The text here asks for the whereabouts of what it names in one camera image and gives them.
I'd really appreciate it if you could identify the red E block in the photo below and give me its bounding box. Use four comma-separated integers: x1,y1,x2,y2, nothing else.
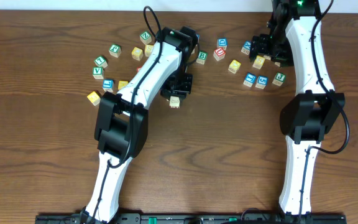
169,96,180,108

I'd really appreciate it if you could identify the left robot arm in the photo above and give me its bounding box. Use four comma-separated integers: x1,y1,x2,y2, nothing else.
80,27,198,223

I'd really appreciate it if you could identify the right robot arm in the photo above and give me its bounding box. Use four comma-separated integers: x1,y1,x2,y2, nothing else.
249,0,350,223

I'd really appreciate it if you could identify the yellow S block right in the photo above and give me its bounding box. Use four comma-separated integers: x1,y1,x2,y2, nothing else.
252,55,265,70

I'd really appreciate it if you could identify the yellow s block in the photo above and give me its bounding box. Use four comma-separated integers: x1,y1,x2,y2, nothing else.
252,55,265,70
144,44,154,57

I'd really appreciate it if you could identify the blue X block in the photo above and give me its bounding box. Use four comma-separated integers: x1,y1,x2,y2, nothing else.
241,40,251,55

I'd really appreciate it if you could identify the green j block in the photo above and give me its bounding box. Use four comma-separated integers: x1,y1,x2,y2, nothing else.
272,72,286,86
109,44,122,58

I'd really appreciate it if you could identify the blue 5 block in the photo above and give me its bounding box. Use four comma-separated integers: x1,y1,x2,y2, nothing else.
255,75,269,89

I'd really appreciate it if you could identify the green B block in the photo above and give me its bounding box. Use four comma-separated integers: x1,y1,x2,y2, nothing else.
196,51,208,65

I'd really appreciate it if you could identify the blue I block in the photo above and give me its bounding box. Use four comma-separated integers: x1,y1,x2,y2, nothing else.
243,73,257,87

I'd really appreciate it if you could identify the yellow O block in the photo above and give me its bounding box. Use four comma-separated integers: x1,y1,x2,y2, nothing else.
228,60,241,74

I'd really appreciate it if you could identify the yellow S block left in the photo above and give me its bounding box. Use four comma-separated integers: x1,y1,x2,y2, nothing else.
144,44,154,57

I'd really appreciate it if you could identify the red U block right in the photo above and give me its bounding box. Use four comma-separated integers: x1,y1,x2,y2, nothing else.
213,47,226,61

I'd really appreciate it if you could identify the yellow block near J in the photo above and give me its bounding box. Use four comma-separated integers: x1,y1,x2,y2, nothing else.
131,47,144,61

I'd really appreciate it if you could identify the blue D block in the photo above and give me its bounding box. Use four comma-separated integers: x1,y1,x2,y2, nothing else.
217,38,227,50

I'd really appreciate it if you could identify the green Z block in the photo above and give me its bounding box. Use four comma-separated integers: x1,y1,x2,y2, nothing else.
139,31,152,45

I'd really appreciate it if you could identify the yellow block beside R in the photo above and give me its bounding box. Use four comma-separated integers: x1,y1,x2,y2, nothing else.
117,80,129,90

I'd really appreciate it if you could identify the blue L block lower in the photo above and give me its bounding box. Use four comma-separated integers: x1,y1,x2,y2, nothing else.
103,79,114,93

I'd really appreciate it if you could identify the green J block left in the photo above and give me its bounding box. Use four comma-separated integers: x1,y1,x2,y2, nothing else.
109,44,122,58

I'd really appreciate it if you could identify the green V block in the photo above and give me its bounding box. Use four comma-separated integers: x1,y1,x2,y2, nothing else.
93,67,104,80

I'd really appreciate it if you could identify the green 7 block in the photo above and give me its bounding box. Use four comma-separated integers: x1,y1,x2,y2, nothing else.
94,55,108,68

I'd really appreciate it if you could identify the yellow block far left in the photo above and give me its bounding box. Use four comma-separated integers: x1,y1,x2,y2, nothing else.
87,91,101,106

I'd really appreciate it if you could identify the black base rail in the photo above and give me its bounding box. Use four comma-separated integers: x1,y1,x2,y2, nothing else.
35,211,347,224

